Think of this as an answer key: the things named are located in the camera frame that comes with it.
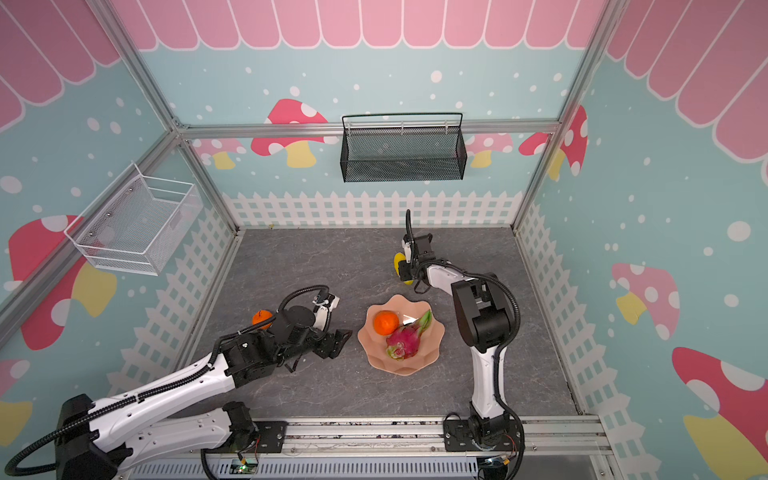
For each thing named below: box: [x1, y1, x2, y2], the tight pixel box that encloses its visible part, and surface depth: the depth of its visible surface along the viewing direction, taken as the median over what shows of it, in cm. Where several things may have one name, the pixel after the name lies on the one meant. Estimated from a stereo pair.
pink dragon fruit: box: [386, 310, 433, 360], surface depth 84 cm
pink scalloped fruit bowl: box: [357, 294, 445, 376], surface depth 89 cm
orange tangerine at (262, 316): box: [251, 310, 273, 330], surface depth 94 cm
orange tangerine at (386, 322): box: [374, 310, 400, 336], surface depth 88 cm
